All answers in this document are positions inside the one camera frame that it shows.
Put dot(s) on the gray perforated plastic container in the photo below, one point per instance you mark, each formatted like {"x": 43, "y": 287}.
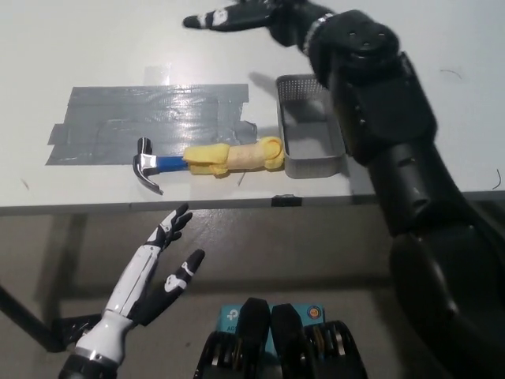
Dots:
{"x": 307, "y": 146}

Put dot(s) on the gray duct tape area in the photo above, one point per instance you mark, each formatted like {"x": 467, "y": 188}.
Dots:
{"x": 118, "y": 118}

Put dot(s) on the black teal robot body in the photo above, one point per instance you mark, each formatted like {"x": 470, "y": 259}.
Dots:
{"x": 284, "y": 347}

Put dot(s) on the small black tape strip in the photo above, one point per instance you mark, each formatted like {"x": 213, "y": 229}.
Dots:
{"x": 286, "y": 200}

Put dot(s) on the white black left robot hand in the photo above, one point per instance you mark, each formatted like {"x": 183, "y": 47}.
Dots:
{"x": 132, "y": 288}

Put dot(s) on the blue hammer with yellow wrap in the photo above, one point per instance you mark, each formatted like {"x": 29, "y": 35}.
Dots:
{"x": 244, "y": 158}

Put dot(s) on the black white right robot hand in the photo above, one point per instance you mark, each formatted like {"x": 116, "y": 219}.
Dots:
{"x": 276, "y": 16}

